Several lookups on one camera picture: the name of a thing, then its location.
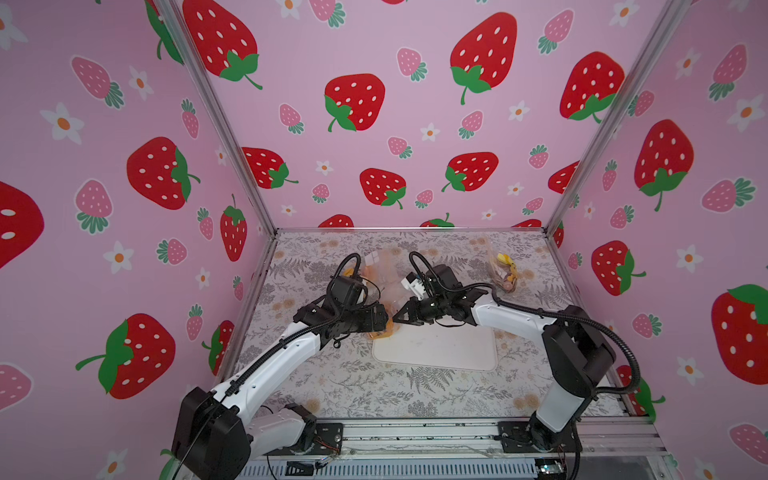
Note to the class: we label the white plastic tray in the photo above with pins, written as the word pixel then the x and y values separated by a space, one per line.
pixel 466 347

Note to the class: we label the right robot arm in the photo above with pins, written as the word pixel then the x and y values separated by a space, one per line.
pixel 586 358

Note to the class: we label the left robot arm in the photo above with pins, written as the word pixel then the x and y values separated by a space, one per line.
pixel 217 431

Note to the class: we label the ziploc bag with cookies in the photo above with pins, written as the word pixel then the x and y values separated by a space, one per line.
pixel 378 322

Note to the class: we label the ziploc bag yellow duck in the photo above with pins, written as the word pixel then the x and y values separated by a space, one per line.
pixel 379 268

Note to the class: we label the aluminium front rail frame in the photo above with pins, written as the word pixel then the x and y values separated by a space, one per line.
pixel 464 448

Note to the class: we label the ziploc bag far right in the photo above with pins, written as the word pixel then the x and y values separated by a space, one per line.
pixel 502 270

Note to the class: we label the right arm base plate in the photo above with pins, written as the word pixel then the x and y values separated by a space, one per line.
pixel 522 437

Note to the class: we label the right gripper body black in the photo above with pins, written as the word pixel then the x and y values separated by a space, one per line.
pixel 414 309

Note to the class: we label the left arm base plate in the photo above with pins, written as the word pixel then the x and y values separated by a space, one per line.
pixel 325 438

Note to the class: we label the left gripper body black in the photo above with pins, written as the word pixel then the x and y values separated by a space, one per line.
pixel 361 321

